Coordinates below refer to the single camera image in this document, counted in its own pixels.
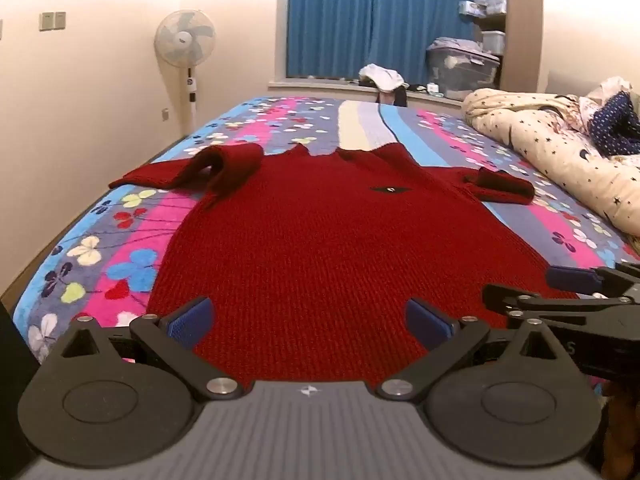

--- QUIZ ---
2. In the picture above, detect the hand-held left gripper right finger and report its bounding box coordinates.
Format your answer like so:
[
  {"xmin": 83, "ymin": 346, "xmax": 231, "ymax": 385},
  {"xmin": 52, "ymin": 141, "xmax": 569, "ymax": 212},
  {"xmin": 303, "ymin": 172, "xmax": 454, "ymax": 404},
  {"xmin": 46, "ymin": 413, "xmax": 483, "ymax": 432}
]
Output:
[{"xmin": 376, "ymin": 299, "xmax": 576, "ymax": 401}]

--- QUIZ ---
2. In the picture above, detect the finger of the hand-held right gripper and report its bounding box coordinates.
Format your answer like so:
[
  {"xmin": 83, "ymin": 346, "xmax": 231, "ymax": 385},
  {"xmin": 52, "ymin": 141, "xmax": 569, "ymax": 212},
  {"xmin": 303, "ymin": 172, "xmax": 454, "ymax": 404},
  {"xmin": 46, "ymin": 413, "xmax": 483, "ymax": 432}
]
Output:
[
  {"xmin": 482, "ymin": 284, "xmax": 640, "ymax": 328},
  {"xmin": 546, "ymin": 261, "xmax": 640, "ymax": 303}
]

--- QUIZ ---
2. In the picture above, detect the blue curtain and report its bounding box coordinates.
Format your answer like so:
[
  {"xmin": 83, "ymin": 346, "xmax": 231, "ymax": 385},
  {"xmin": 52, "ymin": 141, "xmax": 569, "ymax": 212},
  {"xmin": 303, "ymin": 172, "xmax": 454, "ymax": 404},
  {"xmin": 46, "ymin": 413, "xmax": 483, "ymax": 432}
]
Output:
[{"xmin": 285, "ymin": 0, "xmax": 476, "ymax": 81}]

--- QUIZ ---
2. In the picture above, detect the floral striped bed blanket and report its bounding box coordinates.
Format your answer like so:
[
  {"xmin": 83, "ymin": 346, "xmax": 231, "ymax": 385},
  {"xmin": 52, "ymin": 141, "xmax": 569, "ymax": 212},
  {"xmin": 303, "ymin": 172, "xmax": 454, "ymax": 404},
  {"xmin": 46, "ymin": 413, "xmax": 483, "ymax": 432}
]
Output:
[{"xmin": 12, "ymin": 96, "xmax": 640, "ymax": 366}]

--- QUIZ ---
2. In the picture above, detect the navy dotted cloth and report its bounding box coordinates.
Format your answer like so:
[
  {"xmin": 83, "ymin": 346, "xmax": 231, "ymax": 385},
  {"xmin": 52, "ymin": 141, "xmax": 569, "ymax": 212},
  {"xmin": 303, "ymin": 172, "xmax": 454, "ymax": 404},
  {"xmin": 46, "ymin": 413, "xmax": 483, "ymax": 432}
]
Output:
[{"xmin": 589, "ymin": 91, "xmax": 640, "ymax": 157}]

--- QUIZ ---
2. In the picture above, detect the white clothes pile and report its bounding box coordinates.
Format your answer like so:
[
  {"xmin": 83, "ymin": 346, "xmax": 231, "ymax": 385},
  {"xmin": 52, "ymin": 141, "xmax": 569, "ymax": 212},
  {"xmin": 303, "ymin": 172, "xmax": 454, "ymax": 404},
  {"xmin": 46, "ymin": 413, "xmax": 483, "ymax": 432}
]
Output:
[{"xmin": 358, "ymin": 64, "xmax": 406, "ymax": 93}]

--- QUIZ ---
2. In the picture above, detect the wooden shelf unit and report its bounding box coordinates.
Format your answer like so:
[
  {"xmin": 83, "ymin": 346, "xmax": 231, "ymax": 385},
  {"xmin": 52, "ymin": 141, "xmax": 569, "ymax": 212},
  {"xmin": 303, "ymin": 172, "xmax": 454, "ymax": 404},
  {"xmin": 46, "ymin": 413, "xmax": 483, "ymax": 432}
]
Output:
[{"xmin": 472, "ymin": 0, "xmax": 544, "ymax": 93}]

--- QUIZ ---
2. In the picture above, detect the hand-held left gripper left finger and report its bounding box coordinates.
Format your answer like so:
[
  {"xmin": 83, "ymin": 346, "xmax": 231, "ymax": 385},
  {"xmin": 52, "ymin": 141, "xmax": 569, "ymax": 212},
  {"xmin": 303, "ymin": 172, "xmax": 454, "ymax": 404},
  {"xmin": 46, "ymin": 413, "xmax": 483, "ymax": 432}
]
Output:
[{"xmin": 50, "ymin": 297, "xmax": 249, "ymax": 401}]

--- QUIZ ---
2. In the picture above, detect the red knitted sweater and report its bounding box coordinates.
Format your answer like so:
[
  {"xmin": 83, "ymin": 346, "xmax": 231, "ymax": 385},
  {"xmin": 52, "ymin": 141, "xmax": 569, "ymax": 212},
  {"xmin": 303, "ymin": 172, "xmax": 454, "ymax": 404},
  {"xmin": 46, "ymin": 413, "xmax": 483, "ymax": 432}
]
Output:
[{"xmin": 109, "ymin": 142, "xmax": 581, "ymax": 393}]

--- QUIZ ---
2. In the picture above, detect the cream star-printed quilt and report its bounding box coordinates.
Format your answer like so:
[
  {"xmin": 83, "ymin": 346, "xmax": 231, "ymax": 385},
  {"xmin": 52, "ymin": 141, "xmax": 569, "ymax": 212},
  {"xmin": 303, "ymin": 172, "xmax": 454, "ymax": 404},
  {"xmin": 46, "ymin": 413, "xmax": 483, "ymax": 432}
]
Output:
[{"xmin": 461, "ymin": 77, "xmax": 640, "ymax": 233}]

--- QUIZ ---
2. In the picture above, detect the large clear storage box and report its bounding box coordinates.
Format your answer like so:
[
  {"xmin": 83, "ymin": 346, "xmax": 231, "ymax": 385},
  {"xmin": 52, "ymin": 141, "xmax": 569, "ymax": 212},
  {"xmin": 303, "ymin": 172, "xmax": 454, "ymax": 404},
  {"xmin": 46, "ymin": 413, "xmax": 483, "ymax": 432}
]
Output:
[{"xmin": 426, "ymin": 36, "xmax": 501, "ymax": 101}]

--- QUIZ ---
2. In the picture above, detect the white standing fan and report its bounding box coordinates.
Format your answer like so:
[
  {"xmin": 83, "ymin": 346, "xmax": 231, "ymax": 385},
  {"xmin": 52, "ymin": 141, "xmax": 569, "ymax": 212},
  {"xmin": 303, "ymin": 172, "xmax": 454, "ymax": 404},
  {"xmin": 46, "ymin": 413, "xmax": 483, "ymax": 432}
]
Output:
[{"xmin": 154, "ymin": 9, "xmax": 217, "ymax": 138}]

